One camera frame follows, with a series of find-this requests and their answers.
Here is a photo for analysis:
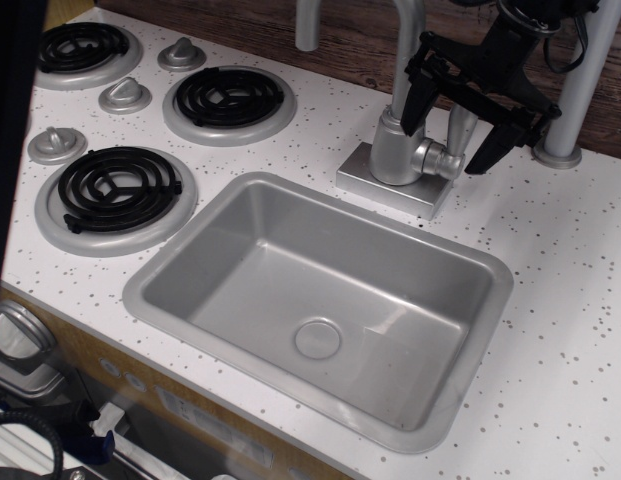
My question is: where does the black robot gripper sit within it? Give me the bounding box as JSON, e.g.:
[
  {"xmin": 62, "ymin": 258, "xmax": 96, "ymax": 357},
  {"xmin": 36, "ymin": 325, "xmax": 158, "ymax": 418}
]
[{"xmin": 400, "ymin": 9, "xmax": 563, "ymax": 175}]

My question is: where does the silver faucet lever handle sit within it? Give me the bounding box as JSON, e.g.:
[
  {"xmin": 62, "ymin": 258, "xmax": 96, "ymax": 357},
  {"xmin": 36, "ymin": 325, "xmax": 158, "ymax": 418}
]
[{"xmin": 412, "ymin": 104, "xmax": 478, "ymax": 181}]

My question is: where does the silver toy faucet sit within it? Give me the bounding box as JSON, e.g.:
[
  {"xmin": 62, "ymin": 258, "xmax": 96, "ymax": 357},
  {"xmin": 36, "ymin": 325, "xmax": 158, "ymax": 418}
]
[{"xmin": 294, "ymin": 0, "xmax": 456, "ymax": 221}]

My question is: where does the grey support pole with base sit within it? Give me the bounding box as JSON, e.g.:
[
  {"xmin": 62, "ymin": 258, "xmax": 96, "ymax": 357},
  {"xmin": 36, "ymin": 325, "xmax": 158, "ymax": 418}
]
[{"xmin": 532, "ymin": 0, "xmax": 621, "ymax": 170}]

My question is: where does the grey plastic sink basin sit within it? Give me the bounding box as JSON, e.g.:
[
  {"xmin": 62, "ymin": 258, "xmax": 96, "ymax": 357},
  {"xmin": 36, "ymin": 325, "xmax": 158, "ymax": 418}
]
[{"xmin": 123, "ymin": 172, "xmax": 514, "ymax": 454}]

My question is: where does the back right stove burner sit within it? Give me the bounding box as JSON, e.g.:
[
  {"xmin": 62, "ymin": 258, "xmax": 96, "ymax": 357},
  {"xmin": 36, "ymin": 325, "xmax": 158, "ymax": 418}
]
[{"xmin": 162, "ymin": 66, "xmax": 297, "ymax": 147}]

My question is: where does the stove burner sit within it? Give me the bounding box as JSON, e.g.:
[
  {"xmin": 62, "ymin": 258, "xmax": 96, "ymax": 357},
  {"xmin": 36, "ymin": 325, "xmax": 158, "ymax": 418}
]
[
  {"xmin": 162, "ymin": 66, "xmax": 297, "ymax": 147},
  {"xmin": 34, "ymin": 22, "xmax": 142, "ymax": 91},
  {"xmin": 35, "ymin": 147, "xmax": 198, "ymax": 258}
]

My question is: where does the grey stove knob back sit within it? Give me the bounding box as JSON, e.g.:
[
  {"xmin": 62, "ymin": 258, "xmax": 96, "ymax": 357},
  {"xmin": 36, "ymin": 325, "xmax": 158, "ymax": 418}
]
[{"xmin": 157, "ymin": 37, "xmax": 207, "ymax": 72}]

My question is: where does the grey stove knob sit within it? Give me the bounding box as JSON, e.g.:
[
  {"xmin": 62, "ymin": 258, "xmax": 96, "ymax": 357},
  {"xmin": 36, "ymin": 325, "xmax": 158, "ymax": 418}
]
[
  {"xmin": 27, "ymin": 127, "xmax": 87, "ymax": 165},
  {"xmin": 98, "ymin": 77, "xmax": 152, "ymax": 115},
  {"xmin": 157, "ymin": 37, "xmax": 207, "ymax": 72}
]

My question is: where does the grey stove knob middle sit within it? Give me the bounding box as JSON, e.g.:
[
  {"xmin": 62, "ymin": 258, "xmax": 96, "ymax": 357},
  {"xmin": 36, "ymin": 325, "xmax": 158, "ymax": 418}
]
[{"xmin": 98, "ymin": 77, "xmax": 152, "ymax": 115}]

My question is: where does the front right stove burner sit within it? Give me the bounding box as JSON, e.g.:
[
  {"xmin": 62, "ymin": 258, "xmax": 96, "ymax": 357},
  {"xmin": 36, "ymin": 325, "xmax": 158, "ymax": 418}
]
[{"xmin": 35, "ymin": 147, "xmax": 198, "ymax": 258}]

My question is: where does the back left stove burner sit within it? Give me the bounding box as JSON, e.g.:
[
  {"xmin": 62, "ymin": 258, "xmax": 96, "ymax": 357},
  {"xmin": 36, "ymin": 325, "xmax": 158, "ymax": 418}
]
[{"xmin": 34, "ymin": 22, "xmax": 142, "ymax": 91}]

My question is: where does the grey stove knob front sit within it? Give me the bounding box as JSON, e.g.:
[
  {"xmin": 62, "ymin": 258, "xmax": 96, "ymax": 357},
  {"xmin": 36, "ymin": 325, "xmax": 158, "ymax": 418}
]
[{"xmin": 27, "ymin": 127, "xmax": 87, "ymax": 165}]

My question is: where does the wooden toy kitchen front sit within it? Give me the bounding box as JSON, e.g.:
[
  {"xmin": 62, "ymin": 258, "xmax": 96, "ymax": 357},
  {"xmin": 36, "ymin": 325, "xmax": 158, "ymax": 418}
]
[{"xmin": 0, "ymin": 287, "xmax": 345, "ymax": 479}]

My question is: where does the silver oven dial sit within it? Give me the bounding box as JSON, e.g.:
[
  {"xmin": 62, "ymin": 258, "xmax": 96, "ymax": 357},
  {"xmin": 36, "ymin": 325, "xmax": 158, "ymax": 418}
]
[{"xmin": 0, "ymin": 300, "xmax": 56, "ymax": 375}]

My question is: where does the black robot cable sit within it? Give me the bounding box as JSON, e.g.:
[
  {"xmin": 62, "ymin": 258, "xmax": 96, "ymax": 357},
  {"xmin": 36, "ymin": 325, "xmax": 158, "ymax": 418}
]
[{"xmin": 449, "ymin": 0, "xmax": 599, "ymax": 74}]

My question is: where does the dark foreground post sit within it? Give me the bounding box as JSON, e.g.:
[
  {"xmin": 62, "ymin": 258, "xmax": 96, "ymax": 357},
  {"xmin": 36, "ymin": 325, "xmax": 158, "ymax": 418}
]
[{"xmin": 0, "ymin": 1, "xmax": 47, "ymax": 278}]

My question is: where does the black cable bottom left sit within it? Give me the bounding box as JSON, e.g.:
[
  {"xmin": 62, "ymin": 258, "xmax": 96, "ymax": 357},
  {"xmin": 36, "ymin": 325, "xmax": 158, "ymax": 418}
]
[{"xmin": 0, "ymin": 402, "xmax": 101, "ymax": 471}]

